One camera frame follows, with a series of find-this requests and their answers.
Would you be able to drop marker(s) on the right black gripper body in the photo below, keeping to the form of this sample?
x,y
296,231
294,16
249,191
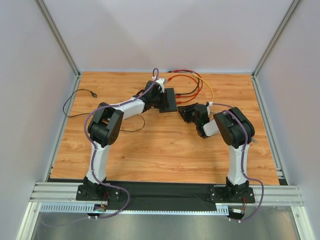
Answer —
x,y
190,114

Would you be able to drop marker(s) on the black network switch box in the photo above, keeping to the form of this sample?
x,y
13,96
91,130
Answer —
x,y
170,100

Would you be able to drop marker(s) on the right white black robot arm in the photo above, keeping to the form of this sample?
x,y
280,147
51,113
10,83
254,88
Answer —
x,y
236,130

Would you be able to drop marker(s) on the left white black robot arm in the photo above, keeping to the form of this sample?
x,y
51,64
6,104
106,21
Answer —
x,y
103,125

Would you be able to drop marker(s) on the black cloth strip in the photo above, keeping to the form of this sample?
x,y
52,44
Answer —
x,y
163,196

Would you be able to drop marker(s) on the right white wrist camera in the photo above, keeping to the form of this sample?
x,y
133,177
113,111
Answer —
x,y
208,106

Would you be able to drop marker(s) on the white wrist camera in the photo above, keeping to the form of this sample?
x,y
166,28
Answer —
x,y
208,106
161,82

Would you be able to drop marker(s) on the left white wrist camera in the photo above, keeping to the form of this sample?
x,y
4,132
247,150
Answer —
x,y
161,82

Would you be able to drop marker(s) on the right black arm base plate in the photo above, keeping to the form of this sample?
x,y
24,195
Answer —
x,y
228,194

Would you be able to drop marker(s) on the front aluminium rail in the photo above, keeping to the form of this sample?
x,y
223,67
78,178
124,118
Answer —
x,y
274,195

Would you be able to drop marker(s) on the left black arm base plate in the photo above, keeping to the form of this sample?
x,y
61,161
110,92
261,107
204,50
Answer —
x,y
97,193

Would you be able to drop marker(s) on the grey slotted cable duct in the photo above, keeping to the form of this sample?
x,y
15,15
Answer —
x,y
90,208

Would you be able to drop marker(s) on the left aluminium frame post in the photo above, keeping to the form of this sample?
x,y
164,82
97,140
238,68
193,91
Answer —
x,y
57,35

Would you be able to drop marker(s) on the aluminium frame post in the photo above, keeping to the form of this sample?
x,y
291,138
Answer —
x,y
294,5
57,35

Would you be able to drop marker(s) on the right aluminium frame post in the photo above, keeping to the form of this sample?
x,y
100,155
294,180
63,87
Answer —
x,y
294,5

